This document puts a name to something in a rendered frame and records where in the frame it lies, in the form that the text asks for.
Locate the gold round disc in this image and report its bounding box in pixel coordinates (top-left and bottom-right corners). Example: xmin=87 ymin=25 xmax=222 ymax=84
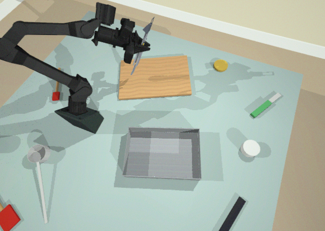
xmin=213 ymin=60 xmax=228 ymax=72

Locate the grey metal ladle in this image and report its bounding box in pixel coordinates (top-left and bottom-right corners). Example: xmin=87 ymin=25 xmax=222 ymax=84
xmin=27 ymin=145 xmax=51 ymax=223

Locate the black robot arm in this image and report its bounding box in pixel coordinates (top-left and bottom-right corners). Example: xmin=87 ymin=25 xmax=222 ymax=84
xmin=0 ymin=3 xmax=134 ymax=116

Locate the wooden board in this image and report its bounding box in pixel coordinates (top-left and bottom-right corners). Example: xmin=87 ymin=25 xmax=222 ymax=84
xmin=119 ymin=55 xmax=192 ymax=100

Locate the white short cylinder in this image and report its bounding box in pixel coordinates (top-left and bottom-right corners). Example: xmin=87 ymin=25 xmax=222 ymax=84
xmin=241 ymin=140 xmax=261 ymax=157

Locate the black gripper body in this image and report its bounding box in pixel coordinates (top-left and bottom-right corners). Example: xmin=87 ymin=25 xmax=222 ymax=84
xmin=110 ymin=28 xmax=135 ymax=64

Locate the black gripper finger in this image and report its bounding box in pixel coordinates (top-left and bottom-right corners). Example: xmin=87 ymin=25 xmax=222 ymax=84
xmin=133 ymin=31 xmax=150 ymax=47
xmin=134 ymin=40 xmax=150 ymax=54

